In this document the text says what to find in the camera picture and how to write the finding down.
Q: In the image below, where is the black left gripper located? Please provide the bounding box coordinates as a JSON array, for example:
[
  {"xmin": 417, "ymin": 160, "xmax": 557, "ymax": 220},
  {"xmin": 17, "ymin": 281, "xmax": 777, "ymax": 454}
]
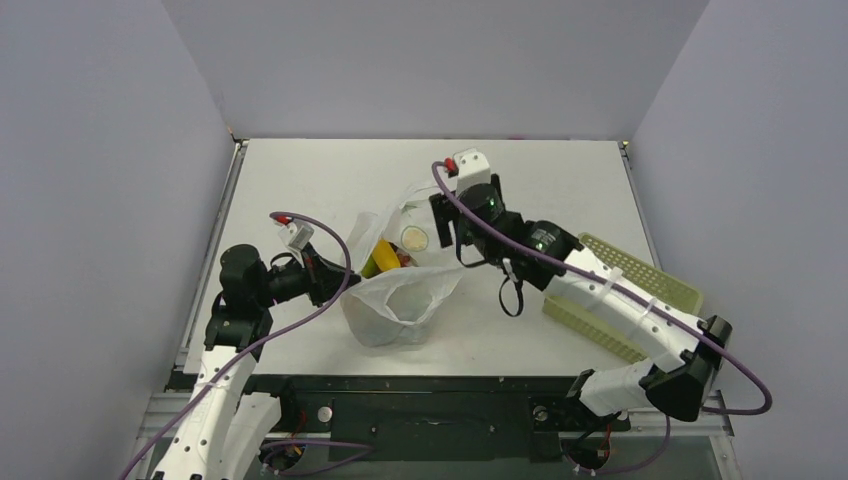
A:
[{"xmin": 254, "ymin": 242, "xmax": 361, "ymax": 308}]

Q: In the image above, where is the white plastic bag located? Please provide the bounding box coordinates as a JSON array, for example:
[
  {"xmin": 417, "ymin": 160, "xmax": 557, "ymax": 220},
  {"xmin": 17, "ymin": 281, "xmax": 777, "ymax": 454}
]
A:
[{"xmin": 340, "ymin": 180, "xmax": 464, "ymax": 347}]

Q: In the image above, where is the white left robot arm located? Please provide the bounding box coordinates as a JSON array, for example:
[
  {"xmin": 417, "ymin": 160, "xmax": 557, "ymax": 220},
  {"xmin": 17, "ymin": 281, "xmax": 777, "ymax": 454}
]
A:
[{"xmin": 121, "ymin": 240, "xmax": 356, "ymax": 479}]

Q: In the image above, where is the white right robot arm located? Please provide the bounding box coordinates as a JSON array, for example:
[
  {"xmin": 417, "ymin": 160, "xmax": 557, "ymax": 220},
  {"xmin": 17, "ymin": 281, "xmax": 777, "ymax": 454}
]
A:
[{"xmin": 429, "ymin": 182, "xmax": 732, "ymax": 427}]

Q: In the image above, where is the red fake fruit in bag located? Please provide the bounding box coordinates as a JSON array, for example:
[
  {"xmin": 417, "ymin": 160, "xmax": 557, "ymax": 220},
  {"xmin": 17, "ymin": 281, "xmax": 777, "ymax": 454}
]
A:
[{"xmin": 395, "ymin": 247, "xmax": 414, "ymax": 267}]

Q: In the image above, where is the yellow fake fruit in bag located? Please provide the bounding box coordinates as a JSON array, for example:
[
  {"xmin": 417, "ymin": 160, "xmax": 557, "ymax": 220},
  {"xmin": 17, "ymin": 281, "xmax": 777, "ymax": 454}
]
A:
[{"xmin": 371, "ymin": 239, "xmax": 402, "ymax": 272}]

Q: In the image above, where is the yellow-green perforated plastic basket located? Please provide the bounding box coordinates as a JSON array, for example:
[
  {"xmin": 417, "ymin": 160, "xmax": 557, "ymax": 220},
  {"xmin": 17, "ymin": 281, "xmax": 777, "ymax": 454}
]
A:
[{"xmin": 542, "ymin": 233, "xmax": 703, "ymax": 372}]

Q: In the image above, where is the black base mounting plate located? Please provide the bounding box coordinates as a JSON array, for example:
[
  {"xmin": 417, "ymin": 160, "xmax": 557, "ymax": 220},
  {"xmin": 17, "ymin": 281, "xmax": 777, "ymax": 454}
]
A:
[{"xmin": 246, "ymin": 374, "xmax": 630, "ymax": 463}]

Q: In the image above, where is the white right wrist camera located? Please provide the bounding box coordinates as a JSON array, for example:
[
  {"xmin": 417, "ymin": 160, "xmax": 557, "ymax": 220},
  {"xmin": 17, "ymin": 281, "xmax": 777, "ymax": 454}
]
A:
[{"xmin": 451, "ymin": 148, "xmax": 491, "ymax": 196}]

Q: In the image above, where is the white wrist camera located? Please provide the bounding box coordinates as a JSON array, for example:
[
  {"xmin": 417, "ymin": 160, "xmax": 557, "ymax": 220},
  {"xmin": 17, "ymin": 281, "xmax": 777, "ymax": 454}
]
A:
[
  {"xmin": 278, "ymin": 220, "xmax": 314, "ymax": 253},
  {"xmin": 451, "ymin": 148, "xmax": 491, "ymax": 196}
]

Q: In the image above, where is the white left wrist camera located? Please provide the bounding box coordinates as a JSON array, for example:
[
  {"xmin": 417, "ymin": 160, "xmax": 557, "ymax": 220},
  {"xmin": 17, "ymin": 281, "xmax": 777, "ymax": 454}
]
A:
[{"xmin": 278, "ymin": 220, "xmax": 314, "ymax": 253}]

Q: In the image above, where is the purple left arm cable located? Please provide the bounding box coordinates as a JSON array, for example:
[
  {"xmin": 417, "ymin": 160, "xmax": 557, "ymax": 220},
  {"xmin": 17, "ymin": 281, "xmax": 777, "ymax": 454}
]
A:
[{"xmin": 115, "ymin": 211, "xmax": 352, "ymax": 480}]

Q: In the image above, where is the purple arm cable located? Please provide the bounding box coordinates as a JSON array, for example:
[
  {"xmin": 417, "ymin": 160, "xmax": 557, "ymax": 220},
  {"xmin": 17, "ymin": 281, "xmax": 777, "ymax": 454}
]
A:
[
  {"xmin": 115, "ymin": 211, "xmax": 352, "ymax": 480},
  {"xmin": 430, "ymin": 160, "xmax": 774, "ymax": 417}
]

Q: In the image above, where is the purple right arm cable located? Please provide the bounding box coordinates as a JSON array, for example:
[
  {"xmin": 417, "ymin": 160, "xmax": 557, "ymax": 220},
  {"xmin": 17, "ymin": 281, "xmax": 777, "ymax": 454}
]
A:
[{"xmin": 430, "ymin": 160, "xmax": 774, "ymax": 417}]

